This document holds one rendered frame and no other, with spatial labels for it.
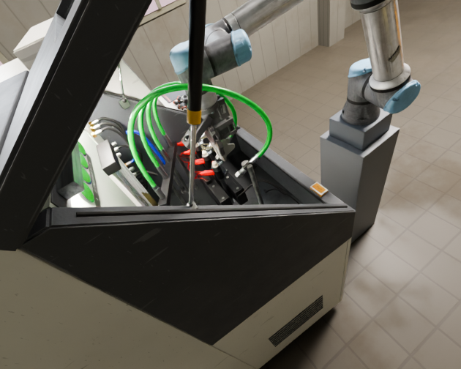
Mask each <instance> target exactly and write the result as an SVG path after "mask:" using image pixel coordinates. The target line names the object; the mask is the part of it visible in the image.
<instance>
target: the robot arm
mask: <svg viewBox="0 0 461 369"><path fill-rule="evenodd" d="M302 1H303V0H249V1H248V2H246V3H245V4H243V5H241V6H240V7H239V8H237V9H236V10H234V11H232V12H231V13H230V14H228V15H226V16H225V17H224V18H222V19H221V20H219V21H217V22H216V23H210V24H206V28H205V42H204V57H203V84H208V85H212V86H213V84H212V82H211V78H214V77H216V76H218V75H221V74H223V73H224V72H227V71H229V70H232V69H233V68H235V67H240V66H241V65H242V64H243V63H245V62H248V61H249V60H250V59H251V58H252V48H251V44H250V40H249V38H248V37H249V36H250V35H252V34H254V33H255V32H256V31H258V30H259V29H261V28H263V27H264V26H266V25H267V24H269V23H271V22H272V21H273V20H275V19H276V18H278V17H279V16H281V15H282V14H284V13H286V12H287V11H288V10H290V9H292V8H293V7H295V6H296V5H297V4H299V3H301V2H302ZM350 2H351V6H352V9H353V10H356V11H359V12H360V16H361V22H362V26H363V30H364V36H365V40H366V44H367V50H368V54H369V58H368V59H362V60H360V61H358V62H356V63H354V64H352V65H351V67H350V69H349V74H348V93H347V100H346V102H345V104H344V107H343V109H342V119H343V121H345V122H347V123H348V124H354V125H364V124H370V123H372V122H374V121H376V120H377V119H378V118H379V116H380V114H381V109H383V110H384V111H387V112H389V113H399V112H401V111H403V110H405V109H406V108H407V107H408V106H409V105H410V104H411V103H412V102H413V101H414V100H415V99H416V98H417V96H418V94H419V92H420V89H421V84H420V83H419V82H418V81H416V80H413V79H412V78H411V69H410V67H409V66H408V65H407V64H405V63H404V59H403V52H402V37H401V29H400V15H399V7H398V0H350ZM188 49H189V40H188V41H186V42H182V43H180V44H178V45H176V46H175V47H174V48H173V49H172V50H171V51H170V60H171V62H172V65H173V68H174V70H175V73H176V74H177V75H178V78H179V80H180V82H181V83H188ZM234 128H235V129H234ZM204 133H205V134H206V136H207V138H208V140H209V142H210V144H211V145H212V147H213V148H214V150H215V152H216V153H217V155H218V157H219V158H220V159H221V160H223V161H226V160H227V158H226V157H227V155H228V154H229V153H230V152H231V151H232V150H233V149H234V148H235V144H234V143H230V140H229V139H228V138H227V137H228V136H229V135H233V134H235V133H237V129H236V125H235V123H234V120H233V117H231V116H230V114H229V112H228V108H227V105H226V104H225V100H224V98H223V97H221V96H219V95H216V93H215V92H207V91H202V100H201V123H200V124H199V125H197V130H196V144H197V142H198V141H199V140H200V138H201V137H202V135H203V134H204ZM223 138H226V139H223Z"/></svg>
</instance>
